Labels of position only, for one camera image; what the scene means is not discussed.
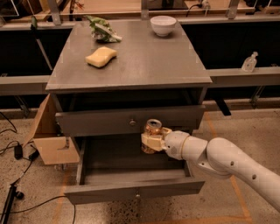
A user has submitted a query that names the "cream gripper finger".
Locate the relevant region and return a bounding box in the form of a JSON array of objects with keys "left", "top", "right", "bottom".
[
  {"left": 161, "top": 127, "right": 172, "bottom": 138},
  {"left": 141, "top": 133, "right": 164, "bottom": 152}
]

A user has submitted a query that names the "orange soda can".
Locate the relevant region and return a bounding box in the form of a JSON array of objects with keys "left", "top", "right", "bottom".
[{"left": 141, "top": 118, "right": 163, "bottom": 155}]

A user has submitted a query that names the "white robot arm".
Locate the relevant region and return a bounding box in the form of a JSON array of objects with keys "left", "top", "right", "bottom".
[{"left": 141, "top": 128, "right": 280, "bottom": 211}]

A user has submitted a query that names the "grey top drawer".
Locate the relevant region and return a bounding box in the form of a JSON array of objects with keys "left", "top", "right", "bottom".
[{"left": 56, "top": 105, "right": 205, "bottom": 137}]

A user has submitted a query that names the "grey open middle drawer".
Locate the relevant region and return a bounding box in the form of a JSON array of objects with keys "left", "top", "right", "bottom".
[{"left": 65, "top": 134, "right": 205, "bottom": 205}]

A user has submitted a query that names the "grey wooden drawer cabinet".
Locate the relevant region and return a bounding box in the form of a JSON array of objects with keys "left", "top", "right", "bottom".
[{"left": 45, "top": 19, "right": 213, "bottom": 138}]

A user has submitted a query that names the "yellow sponge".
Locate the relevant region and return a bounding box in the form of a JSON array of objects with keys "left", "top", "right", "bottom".
[{"left": 85, "top": 46, "right": 117, "bottom": 67}]

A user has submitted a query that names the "cardboard box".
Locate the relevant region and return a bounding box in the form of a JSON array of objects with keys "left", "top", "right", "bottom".
[{"left": 23, "top": 95, "right": 80, "bottom": 165}]

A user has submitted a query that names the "clear sanitizer bottle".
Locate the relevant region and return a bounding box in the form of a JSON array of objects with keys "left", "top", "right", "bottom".
[{"left": 241, "top": 52, "right": 258, "bottom": 73}]

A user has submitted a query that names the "white ceramic bowl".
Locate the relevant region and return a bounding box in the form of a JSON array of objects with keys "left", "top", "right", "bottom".
[{"left": 150, "top": 16, "right": 177, "bottom": 37}]

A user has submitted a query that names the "green chip bag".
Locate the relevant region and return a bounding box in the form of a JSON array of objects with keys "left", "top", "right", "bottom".
[{"left": 85, "top": 15, "right": 123, "bottom": 43}]

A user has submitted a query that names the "black power adapter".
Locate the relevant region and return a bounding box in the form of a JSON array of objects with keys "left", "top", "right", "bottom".
[{"left": 14, "top": 144, "right": 23, "bottom": 160}]

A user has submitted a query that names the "black stand base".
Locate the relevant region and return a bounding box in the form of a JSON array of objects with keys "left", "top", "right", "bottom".
[{"left": 0, "top": 185, "right": 24, "bottom": 224}]

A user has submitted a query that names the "black floor cable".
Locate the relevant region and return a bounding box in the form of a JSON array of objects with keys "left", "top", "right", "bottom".
[{"left": 0, "top": 111, "right": 77, "bottom": 224}]

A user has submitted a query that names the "grey metal rail left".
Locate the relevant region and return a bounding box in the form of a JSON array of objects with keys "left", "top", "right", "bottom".
[{"left": 0, "top": 75, "right": 50, "bottom": 96}]

